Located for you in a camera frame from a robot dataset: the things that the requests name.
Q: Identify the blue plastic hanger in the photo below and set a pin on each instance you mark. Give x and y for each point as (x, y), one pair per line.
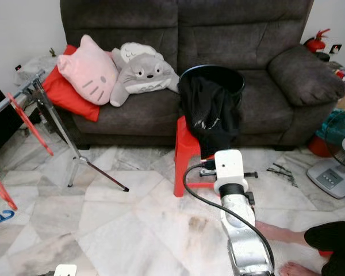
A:
(7, 217)

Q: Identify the black garment red trim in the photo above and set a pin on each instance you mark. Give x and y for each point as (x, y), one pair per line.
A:
(213, 118)

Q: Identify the red plastic hanger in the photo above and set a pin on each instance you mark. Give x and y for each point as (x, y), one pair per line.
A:
(30, 123)
(3, 188)

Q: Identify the black low TV cabinet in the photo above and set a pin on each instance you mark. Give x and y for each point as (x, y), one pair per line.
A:
(3, 115)

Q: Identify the lace covered side table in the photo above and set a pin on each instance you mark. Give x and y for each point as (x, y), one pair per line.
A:
(31, 69)

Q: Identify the silver metal clothes rack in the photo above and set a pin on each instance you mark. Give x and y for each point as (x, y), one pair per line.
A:
(77, 160)

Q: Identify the red square cushion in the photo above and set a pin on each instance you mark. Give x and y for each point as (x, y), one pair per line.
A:
(75, 102)

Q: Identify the pink cat face pillow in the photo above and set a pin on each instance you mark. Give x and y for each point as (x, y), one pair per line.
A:
(89, 72)

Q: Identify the grey Totoro plush pillow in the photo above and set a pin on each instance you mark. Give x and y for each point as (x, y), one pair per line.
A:
(144, 75)

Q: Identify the red plastic stool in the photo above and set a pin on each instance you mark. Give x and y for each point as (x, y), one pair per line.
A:
(187, 167)

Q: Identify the round black laundry basket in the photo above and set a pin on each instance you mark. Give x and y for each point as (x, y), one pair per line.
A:
(213, 71)

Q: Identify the dark grey fabric sofa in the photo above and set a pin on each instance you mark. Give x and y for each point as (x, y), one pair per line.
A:
(270, 106)

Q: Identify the red plastic basin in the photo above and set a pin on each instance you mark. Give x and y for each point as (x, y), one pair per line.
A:
(319, 148)

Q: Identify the red fire extinguisher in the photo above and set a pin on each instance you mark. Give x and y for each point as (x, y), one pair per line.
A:
(315, 42)

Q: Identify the white teal floor fan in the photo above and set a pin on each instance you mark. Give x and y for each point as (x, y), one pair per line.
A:
(330, 178)

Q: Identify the person bare legs black shorts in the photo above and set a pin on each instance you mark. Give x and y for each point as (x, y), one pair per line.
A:
(330, 236)

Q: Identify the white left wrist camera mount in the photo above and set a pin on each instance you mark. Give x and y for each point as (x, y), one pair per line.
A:
(65, 270)

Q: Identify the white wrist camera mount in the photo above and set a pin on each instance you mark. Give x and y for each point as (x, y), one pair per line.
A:
(229, 167)
(65, 270)

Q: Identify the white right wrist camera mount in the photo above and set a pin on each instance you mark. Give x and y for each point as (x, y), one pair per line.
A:
(229, 167)

